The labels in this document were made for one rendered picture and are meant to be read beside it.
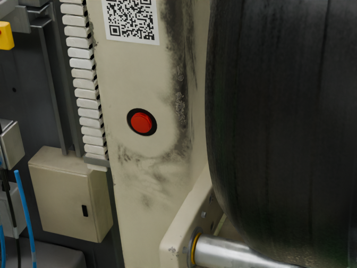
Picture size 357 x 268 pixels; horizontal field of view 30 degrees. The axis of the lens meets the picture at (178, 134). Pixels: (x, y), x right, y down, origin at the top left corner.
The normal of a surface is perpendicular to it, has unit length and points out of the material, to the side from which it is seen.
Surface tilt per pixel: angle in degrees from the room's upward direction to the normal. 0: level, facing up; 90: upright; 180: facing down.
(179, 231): 0
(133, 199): 90
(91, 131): 90
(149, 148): 90
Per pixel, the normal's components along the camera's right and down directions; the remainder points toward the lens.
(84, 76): -0.36, 0.53
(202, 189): -0.06, -0.84
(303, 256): -0.28, 0.88
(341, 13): -0.34, 0.04
